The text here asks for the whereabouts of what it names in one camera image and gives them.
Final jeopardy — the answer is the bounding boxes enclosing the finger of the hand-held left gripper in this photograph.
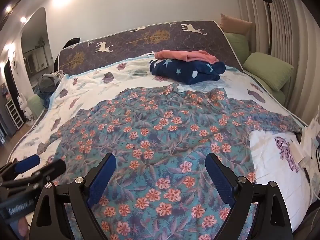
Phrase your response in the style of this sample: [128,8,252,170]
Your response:
[15,159,67,188]
[0,154,42,180]

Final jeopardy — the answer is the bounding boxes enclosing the green pillow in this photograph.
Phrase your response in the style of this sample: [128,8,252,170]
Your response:
[222,32,250,64]
[242,52,294,92]

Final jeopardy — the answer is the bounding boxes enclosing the black cloth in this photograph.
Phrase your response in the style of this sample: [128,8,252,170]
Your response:
[54,37,81,72]

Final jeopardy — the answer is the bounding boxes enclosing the teal floral garment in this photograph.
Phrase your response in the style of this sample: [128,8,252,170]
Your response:
[49,84,303,240]

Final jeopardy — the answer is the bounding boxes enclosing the arched wall mirror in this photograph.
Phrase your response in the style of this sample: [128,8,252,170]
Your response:
[21,7,54,80]

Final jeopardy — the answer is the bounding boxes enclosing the grey bag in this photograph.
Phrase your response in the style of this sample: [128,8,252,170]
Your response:
[37,70,64,92]

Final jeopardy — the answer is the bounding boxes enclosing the purple deer print mattress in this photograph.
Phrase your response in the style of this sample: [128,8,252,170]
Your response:
[58,20,309,128]

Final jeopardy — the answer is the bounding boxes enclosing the white wall decoration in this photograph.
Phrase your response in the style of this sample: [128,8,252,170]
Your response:
[10,51,19,70]

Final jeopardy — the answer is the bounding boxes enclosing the peach pillow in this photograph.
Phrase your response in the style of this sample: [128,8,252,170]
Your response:
[220,13,253,35]

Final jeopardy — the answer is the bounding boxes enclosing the pink folded garment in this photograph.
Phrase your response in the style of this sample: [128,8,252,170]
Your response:
[154,50,220,64]

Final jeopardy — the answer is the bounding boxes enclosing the cream pleated curtain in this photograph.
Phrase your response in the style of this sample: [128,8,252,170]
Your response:
[235,0,320,120]

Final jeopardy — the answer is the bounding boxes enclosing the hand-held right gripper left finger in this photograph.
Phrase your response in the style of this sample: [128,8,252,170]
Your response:
[30,153,117,240]

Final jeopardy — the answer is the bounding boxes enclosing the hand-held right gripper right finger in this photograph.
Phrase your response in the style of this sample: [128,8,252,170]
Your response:
[205,152,293,240]

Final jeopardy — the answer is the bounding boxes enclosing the white cat figurine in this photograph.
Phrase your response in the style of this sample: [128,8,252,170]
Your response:
[17,93,34,127]

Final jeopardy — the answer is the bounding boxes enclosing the navy star print blanket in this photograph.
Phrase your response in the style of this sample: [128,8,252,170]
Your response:
[149,58,226,85]

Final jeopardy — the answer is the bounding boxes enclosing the white rack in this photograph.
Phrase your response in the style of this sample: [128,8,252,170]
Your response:
[5,101,24,129]

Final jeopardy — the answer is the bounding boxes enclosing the white leaf print quilt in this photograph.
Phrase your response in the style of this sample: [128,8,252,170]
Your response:
[7,51,318,233]

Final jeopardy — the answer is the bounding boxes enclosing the green cushion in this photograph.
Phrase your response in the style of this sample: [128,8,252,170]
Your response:
[257,79,288,105]
[27,95,45,117]

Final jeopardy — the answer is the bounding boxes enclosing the white paper stack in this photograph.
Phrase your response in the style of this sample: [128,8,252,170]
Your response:
[301,116,320,160]

